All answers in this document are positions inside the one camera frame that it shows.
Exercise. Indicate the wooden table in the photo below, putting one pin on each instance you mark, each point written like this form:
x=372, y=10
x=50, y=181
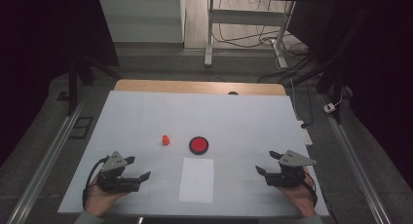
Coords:
x=181, y=87

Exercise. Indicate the round red ink pad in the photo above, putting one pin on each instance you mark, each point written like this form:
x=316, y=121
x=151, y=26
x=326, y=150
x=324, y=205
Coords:
x=198, y=145

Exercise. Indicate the small orange stamp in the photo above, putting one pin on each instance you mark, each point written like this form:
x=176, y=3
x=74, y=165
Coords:
x=166, y=140

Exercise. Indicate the black plug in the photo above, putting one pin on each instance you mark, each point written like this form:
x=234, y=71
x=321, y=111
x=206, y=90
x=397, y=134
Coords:
x=304, y=125

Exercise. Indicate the black metal stand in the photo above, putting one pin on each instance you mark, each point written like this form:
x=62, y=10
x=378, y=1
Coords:
x=73, y=87
x=337, y=97

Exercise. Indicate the aluminium rail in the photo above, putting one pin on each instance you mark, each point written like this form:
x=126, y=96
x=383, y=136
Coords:
x=45, y=162
x=357, y=165

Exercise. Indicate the dark floor hatch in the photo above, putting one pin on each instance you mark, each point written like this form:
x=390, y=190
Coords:
x=81, y=127

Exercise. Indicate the white power strip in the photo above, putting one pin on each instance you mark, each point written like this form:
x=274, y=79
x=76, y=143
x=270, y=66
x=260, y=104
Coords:
x=307, y=136

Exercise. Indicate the white panel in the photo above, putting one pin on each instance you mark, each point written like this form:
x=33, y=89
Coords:
x=141, y=19

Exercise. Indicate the black curtain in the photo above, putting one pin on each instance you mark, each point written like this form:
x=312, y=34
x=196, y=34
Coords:
x=380, y=71
x=39, y=55

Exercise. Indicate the large white table cover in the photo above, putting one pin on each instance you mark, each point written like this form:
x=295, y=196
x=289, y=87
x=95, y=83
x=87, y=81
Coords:
x=211, y=117

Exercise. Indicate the white paper sheet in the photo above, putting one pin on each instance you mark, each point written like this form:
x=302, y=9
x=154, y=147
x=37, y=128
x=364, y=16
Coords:
x=196, y=181

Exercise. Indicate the person's right hand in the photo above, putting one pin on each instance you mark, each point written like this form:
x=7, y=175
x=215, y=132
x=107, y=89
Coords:
x=300, y=199

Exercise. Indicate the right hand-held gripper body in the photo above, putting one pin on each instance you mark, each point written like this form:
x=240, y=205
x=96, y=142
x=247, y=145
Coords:
x=285, y=177

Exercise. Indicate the desk with white metal legs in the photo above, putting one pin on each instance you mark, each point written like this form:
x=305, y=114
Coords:
x=208, y=39

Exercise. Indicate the black table grommet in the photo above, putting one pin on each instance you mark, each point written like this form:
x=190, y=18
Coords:
x=232, y=93

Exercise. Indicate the person's left hand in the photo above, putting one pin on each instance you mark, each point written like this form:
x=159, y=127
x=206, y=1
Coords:
x=99, y=199

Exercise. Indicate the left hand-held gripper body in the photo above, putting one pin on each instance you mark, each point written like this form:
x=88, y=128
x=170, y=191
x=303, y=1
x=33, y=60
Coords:
x=113, y=181

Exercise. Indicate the small white adapter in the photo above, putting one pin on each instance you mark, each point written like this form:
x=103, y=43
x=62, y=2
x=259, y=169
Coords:
x=329, y=107

